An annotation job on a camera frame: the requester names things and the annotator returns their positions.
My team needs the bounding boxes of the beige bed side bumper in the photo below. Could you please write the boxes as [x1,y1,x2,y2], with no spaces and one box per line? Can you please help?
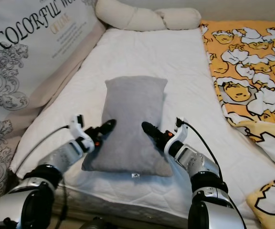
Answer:
[9,21,107,139]

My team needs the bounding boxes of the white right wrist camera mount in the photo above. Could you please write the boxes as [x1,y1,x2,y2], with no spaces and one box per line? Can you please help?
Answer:
[164,125,189,156]

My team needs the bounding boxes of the cream bolster cushion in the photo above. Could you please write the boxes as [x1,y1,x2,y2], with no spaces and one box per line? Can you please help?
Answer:
[95,0,201,32]

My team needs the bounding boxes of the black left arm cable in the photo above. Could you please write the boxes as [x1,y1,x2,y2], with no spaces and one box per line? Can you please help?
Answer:
[13,125,72,177]

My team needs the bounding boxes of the grey bed base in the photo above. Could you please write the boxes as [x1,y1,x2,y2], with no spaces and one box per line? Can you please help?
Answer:
[56,191,193,229]

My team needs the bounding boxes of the grey printed wall cloth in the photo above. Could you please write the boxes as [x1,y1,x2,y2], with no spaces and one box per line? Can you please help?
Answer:
[0,0,100,196]

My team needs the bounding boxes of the grey plush pillow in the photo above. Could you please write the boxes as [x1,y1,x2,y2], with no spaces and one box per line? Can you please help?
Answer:
[82,75,174,178]

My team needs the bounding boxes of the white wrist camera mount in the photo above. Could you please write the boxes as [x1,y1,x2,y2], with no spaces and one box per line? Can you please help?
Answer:
[70,114,96,153]
[164,125,189,156]

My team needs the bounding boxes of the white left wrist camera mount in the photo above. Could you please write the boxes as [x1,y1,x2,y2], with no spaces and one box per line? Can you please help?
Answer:
[70,114,96,153]

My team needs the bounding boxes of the orange cartoon print blanket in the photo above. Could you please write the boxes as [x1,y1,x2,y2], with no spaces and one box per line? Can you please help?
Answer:
[201,19,275,229]

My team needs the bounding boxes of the white quilted mattress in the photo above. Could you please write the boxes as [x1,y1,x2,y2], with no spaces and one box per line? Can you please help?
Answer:
[9,28,275,225]

